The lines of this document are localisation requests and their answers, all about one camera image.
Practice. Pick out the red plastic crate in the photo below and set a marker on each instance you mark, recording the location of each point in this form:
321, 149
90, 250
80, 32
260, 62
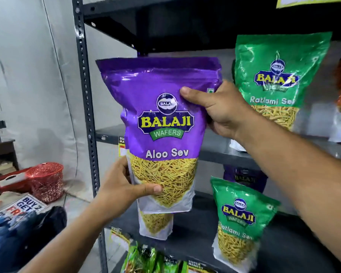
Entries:
8, 180

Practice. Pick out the dark wooden table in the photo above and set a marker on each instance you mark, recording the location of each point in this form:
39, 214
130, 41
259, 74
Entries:
2, 152

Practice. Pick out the red mesh basket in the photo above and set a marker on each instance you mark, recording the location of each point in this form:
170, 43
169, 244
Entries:
45, 181

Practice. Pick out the person's left hand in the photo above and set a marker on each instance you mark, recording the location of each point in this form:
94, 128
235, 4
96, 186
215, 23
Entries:
116, 193

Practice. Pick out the yellow shelf price tag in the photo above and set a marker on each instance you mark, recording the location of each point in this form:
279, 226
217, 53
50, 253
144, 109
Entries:
199, 267
121, 147
120, 235

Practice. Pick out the dark metal shelf rack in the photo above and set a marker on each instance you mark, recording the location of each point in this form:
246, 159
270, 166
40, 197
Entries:
86, 110

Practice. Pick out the person's left thumb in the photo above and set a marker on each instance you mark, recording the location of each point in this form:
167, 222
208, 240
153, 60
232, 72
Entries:
147, 191

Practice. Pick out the large green snack packet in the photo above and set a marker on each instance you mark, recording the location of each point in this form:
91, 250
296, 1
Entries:
281, 53

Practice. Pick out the large purple snack packet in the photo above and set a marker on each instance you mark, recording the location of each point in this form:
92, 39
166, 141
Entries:
159, 116

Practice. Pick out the person's left forearm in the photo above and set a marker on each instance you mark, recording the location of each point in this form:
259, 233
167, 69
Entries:
71, 241

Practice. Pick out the person's right hand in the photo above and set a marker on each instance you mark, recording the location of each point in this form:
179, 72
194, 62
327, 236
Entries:
227, 110

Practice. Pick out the printed offer poster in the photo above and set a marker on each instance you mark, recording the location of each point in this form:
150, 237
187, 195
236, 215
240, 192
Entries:
20, 208

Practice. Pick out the yellow paper sign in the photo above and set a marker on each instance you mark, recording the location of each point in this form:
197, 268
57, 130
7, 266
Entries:
307, 1

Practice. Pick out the dark blue bag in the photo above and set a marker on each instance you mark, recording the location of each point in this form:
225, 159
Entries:
25, 241

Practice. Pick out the person's right forearm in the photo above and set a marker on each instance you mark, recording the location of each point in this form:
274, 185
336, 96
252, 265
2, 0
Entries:
301, 179

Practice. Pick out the row of small green packets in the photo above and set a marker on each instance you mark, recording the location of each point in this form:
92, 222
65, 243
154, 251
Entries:
145, 260

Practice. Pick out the person's right thumb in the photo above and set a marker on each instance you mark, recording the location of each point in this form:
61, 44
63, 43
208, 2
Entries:
196, 98

